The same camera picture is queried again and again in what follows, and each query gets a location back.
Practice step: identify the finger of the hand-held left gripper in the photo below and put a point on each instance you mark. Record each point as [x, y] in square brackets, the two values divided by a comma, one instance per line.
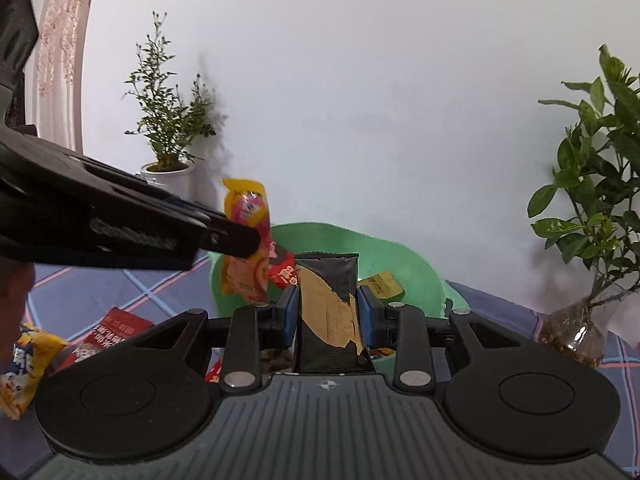
[150, 192]
[230, 240]

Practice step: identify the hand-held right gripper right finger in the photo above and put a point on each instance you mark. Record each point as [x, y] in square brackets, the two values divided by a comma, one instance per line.
[365, 320]

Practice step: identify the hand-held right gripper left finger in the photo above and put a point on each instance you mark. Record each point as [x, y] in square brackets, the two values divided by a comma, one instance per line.
[292, 320]

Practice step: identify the black and gold snack packet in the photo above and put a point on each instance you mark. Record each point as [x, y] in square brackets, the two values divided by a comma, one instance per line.
[320, 320]

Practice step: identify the yellow and pink snack packet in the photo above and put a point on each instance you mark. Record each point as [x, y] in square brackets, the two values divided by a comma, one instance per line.
[247, 210]

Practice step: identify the green plastic bowl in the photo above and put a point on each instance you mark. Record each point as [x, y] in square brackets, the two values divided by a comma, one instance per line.
[400, 260]

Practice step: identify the person's left forearm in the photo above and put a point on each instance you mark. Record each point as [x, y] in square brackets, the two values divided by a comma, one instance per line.
[12, 310]

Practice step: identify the small plant in white pot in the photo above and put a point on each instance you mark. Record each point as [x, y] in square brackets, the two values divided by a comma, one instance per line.
[167, 175]

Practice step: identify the mustard yellow snack packet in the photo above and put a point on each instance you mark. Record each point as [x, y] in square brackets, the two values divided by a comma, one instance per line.
[382, 285]

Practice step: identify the red snack packet white print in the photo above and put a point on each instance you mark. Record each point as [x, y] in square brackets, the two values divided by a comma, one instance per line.
[285, 272]

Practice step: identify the blue plaid tablecloth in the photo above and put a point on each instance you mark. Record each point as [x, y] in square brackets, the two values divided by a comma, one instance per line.
[125, 290]

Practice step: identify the pink patterned curtain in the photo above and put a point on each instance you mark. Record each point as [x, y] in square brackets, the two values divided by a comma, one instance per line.
[60, 60]

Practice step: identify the yellow snack bag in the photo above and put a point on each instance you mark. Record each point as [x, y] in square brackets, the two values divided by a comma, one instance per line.
[25, 370]

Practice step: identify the leafy plant in glass vase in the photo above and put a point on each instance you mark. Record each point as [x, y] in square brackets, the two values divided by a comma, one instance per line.
[575, 335]

